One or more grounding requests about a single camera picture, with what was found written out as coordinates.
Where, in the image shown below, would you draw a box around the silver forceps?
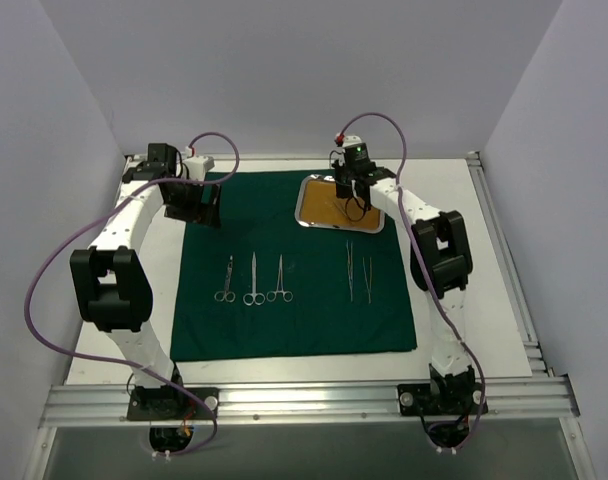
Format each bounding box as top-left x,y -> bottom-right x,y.
333,201 -> 351,222
345,240 -> 354,303
362,257 -> 373,304

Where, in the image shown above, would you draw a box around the metal tray yellow liner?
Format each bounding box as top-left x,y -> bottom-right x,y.
294,174 -> 385,234

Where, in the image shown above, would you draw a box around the silver surgical scissors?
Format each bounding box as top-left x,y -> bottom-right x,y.
214,256 -> 236,303

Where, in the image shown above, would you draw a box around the green surgical cloth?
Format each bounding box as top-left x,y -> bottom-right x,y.
170,171 -> 417,362

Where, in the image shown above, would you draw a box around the silver needle holder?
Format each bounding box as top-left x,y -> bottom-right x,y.
266,256 -> 294,303

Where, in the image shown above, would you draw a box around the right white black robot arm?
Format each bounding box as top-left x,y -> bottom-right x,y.
332,134 -> 475,413

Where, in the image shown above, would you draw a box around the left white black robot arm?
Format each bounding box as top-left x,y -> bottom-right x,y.
70,143 -> 221,419

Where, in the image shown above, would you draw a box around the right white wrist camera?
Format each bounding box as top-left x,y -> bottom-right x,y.
333,134 -> 367,164

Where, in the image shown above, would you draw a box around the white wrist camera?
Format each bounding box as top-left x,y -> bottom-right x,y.
183,147 -> 215,180
333,134 -> 367,164

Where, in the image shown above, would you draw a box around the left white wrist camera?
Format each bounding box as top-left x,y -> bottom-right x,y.
183,147 -> 215,180

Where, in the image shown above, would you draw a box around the back aluminium rail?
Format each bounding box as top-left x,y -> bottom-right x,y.
125,151 -> 478,163

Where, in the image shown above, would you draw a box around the aluminium rail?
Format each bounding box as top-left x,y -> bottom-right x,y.
41,376 -> 580,428
125,151 -> 478,163
466,151 -> 554,377

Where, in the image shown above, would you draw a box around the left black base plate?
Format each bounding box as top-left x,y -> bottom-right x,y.
126,386 -> 211,422

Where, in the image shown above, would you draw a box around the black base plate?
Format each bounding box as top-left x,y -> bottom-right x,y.
126,386 -> 211,422
396,382 -> 482,417

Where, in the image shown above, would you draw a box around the front aluminium rail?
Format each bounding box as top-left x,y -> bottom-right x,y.
41,376 -> 580,428

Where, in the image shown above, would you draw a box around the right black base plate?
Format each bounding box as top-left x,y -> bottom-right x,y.
396,382 -> 482,417

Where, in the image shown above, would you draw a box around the right aluminium rail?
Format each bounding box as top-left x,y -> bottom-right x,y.
466,151 -> 554,377

